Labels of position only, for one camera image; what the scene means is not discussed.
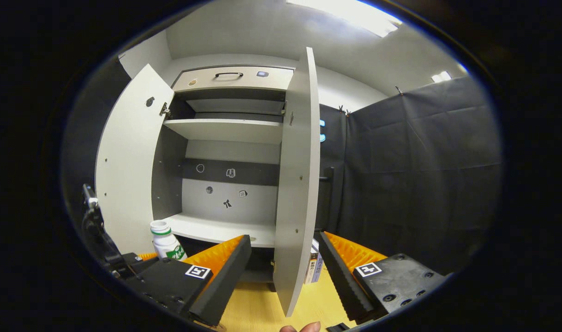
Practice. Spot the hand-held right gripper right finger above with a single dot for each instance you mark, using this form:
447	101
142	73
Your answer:
341	281

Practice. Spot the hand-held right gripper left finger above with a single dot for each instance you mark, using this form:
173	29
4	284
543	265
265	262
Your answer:
225	281

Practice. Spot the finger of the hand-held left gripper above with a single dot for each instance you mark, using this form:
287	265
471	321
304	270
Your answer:
142	265

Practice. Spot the white bottle with green label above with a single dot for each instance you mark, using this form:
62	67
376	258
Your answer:
165	244

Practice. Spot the white cabinet door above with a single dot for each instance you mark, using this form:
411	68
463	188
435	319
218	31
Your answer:
128	161
299	184

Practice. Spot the white cabinet shelf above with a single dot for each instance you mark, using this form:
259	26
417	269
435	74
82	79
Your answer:
216	228
225	129

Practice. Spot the grey cabinet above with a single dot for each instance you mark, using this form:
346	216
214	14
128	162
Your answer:
168	170

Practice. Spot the metal door hinge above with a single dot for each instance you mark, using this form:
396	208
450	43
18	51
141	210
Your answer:
164	110

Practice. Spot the white cabinet drawer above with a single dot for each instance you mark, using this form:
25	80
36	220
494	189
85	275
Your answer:
244	84

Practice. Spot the slim printed box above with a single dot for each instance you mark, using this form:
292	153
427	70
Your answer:
314	265

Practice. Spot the black backdrop cloth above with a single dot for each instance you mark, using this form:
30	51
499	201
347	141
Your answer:
82	147
424	175

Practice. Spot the small ceiling light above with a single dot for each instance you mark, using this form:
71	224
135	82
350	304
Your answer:
441	76

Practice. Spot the long ceiling light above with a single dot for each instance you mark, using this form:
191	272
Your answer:
350	11

